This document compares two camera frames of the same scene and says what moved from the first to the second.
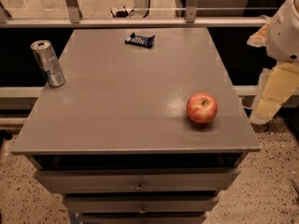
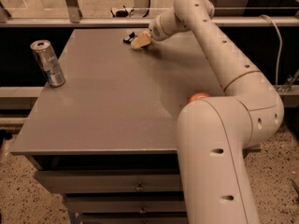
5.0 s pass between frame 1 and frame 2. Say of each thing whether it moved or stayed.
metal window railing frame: stayed
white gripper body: moved
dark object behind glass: stayed
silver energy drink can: stayed
